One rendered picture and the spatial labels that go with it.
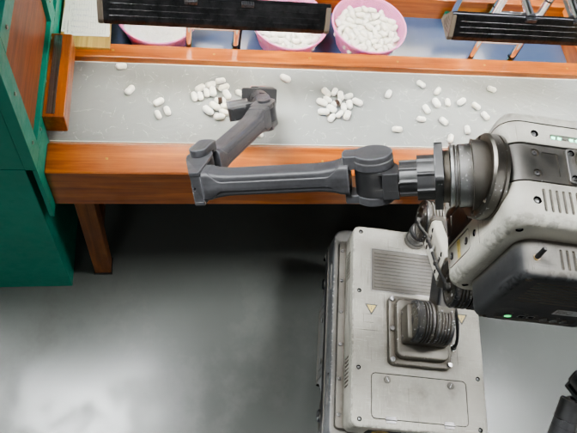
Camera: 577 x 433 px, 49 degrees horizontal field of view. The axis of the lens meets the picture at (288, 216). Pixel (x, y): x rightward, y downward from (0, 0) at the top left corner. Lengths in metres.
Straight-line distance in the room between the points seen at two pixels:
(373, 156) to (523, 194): 0.28
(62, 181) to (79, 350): 0.77
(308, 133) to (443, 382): 0.87
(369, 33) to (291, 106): 0.44
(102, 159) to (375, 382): 1.04
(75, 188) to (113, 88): 0.34
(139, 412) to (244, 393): 0.37
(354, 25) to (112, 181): 1.01
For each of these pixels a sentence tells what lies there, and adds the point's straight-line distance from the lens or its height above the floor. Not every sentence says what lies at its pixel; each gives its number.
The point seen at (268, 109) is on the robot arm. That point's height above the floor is 1.02.
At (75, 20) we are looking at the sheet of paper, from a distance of 2.20.
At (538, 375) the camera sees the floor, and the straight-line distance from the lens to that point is 2.78.
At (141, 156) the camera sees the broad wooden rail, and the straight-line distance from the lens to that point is 1.88.
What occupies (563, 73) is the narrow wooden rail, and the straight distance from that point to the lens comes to 2.49.
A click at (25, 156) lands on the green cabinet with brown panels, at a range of 1.75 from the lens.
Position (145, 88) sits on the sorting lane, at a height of 0.74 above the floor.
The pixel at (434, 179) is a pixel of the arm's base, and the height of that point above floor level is 1.39.
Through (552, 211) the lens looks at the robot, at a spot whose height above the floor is 1.45.
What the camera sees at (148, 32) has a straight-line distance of 2.22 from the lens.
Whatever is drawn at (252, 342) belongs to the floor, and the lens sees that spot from 2.46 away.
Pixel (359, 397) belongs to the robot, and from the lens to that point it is 1.98.
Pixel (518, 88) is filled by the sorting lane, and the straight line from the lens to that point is 2.38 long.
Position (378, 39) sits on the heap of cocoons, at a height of 0.74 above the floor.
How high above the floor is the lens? 2.35
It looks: 61 degrees down
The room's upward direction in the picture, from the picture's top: 18 degrees clockwise
